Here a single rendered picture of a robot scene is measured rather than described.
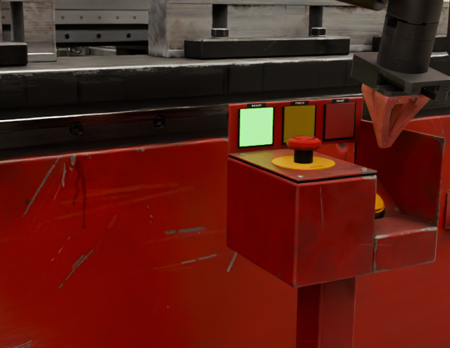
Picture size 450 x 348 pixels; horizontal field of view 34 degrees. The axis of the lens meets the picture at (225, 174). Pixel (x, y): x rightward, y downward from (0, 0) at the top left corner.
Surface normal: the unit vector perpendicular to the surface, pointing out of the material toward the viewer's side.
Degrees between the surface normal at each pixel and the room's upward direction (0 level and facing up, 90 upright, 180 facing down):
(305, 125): 90
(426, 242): 90
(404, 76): 14
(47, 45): 90
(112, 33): 90
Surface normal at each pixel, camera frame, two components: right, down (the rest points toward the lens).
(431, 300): 0.55, 0.18
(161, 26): -0.84, 0.11
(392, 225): 0.01, -0.98
